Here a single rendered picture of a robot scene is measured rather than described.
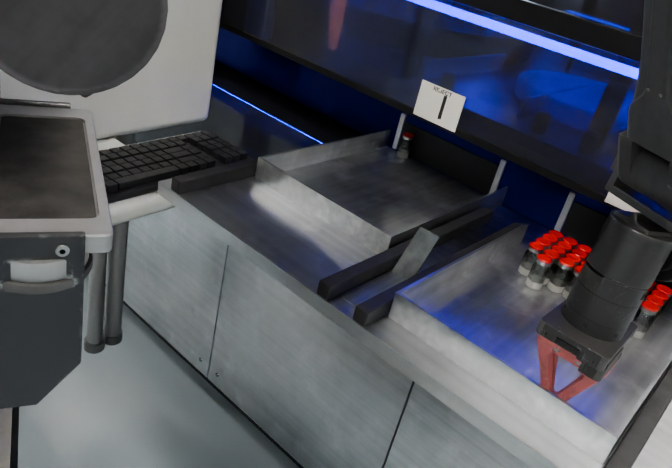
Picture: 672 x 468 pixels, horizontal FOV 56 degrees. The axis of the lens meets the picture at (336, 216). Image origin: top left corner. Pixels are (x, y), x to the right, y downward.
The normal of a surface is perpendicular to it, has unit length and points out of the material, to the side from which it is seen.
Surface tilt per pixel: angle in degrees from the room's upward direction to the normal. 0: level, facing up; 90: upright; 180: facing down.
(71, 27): 90
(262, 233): 0
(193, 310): 90
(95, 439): 0
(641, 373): 0
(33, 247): 90
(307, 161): 90
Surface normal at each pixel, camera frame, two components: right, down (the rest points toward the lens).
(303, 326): -0.65, 0.22
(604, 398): 0.21, -0.86
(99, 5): 0.37, 0.50
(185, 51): 0.76, 0.44
